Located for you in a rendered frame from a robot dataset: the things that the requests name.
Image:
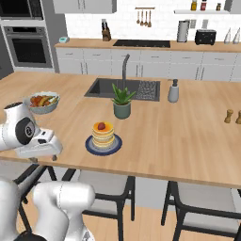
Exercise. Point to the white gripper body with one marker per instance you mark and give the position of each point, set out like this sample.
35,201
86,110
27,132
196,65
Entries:
40,150

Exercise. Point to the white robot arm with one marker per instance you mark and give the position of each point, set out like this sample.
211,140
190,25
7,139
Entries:
62,200

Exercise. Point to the red strawberry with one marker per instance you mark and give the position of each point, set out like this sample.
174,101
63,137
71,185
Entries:
101,126

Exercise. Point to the black framed grey chair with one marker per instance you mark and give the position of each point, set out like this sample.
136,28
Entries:
29,175
207,200
103,185

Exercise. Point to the blue rimmed plate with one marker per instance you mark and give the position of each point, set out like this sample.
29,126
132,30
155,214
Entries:
91,150

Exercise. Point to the grey bowl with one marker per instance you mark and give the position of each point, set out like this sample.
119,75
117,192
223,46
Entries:
42,109

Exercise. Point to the mixed fruit heap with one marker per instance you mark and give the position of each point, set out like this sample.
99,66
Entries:
42,100

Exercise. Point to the stack of pancakes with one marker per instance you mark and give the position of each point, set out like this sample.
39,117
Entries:
103,138

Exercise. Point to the green plant in grey pot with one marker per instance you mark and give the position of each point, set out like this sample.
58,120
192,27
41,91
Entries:
122,108

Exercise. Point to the dark grey sink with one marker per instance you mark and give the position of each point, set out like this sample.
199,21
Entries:
103,88

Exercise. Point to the steel built-in oven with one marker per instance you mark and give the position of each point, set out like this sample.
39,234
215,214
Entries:
28,47

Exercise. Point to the dark grey tap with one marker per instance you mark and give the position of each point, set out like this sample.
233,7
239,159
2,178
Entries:
125,69

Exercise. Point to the small teal box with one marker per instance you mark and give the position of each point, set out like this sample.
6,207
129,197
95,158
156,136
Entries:
64,40

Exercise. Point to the tall grey appliance cabinet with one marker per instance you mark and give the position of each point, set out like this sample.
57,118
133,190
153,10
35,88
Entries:
57,22

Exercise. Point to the wooden knife block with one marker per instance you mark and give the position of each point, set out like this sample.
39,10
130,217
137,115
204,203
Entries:
106,34

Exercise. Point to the grey soap dispenser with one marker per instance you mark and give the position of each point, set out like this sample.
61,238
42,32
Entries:
173,93

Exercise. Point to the white lower cupboard run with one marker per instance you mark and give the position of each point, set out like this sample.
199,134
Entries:
157,64

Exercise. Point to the black hob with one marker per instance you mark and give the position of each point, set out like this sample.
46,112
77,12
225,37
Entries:
141,43

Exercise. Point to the black microwave oven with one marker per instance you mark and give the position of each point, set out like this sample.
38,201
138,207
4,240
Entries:
19,8

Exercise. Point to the hanging wooden utensil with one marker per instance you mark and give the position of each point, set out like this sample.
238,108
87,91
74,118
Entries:
149,24
146,23
142,22
138,21

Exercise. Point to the brown wooden shaker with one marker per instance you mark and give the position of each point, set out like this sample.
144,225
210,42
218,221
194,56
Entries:
228,116

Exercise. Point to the paper towel roll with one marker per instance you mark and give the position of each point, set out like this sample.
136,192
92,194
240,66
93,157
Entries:
183,31

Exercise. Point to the black toaster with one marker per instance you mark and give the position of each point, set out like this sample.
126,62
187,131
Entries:
205,37

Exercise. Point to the yellow jar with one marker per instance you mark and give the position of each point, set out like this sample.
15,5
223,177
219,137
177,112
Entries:
194,5

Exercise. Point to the white cone bottle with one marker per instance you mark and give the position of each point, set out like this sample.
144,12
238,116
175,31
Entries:
228,37
237,37

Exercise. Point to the red jar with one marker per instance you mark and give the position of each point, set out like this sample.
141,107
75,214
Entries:
203,5

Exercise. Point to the small brown jar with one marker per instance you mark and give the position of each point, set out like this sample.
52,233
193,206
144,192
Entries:
218,7

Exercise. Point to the white wall cupboard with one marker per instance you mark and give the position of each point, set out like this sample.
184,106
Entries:
84,6

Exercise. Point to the wooden utensil rail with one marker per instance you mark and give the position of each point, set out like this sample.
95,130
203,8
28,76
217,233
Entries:
145,8

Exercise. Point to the white wall socket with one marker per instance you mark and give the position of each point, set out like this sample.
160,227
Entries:
193,23
205,24

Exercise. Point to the white wall shelf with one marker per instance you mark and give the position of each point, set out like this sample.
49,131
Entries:
200,12

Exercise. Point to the grey wall cupboard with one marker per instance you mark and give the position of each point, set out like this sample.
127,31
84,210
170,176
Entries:
233,6

